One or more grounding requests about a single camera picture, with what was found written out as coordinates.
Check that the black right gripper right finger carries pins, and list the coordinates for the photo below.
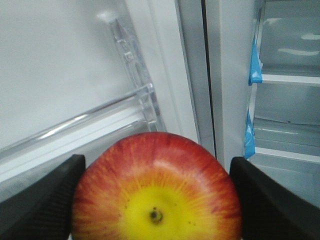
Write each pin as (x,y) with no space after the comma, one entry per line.
(269,210)

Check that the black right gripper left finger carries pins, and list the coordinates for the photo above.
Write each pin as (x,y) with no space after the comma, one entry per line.
(42,211)

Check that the red yellow apple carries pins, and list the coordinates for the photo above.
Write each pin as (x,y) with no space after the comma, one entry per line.
(156,186)

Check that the grey fridge door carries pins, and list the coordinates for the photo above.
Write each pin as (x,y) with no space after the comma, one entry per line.
(59,60)

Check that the fridge body white interior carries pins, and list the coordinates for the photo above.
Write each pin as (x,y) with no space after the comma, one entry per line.
(264,65)

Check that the clear door shelf bin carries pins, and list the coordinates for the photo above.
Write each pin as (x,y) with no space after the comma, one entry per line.
(88,133)

